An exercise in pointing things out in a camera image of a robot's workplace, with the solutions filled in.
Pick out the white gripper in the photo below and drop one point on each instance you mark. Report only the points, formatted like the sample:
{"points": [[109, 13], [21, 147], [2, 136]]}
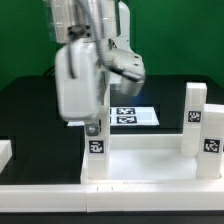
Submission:
{"points": [[78, 98]]}

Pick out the white desk top tray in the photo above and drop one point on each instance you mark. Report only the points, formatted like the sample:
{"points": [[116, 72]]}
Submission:
{"points": [[138, 159]]}

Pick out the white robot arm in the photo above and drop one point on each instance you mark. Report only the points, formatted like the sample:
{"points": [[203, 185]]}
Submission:
{"points": [[94, 21]]}

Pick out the white marker sheet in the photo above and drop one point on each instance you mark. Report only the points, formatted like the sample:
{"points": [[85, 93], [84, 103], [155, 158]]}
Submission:
{"points": [[131, 116]]}

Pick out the white front fence bar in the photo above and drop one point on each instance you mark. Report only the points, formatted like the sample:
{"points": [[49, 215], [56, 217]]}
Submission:
{"points": [[112, 198]]}

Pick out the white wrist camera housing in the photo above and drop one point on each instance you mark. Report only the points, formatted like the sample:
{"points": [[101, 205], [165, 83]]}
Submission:
{"points": [[128, 74]]}

